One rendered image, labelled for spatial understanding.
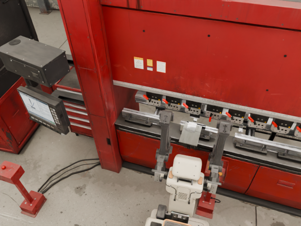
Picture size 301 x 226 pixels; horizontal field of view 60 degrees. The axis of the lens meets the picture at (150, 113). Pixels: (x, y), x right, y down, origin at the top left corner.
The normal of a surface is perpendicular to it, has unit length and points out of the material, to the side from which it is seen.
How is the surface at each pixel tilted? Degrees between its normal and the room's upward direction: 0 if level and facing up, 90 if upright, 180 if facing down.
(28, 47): 0
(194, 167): 48
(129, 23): 90
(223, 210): 0
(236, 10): 90
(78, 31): 90
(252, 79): 90
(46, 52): 1
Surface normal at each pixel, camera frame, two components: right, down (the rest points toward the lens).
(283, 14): -0.32, 0.68
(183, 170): -0.19, 0.04
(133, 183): -0.02, -0.70
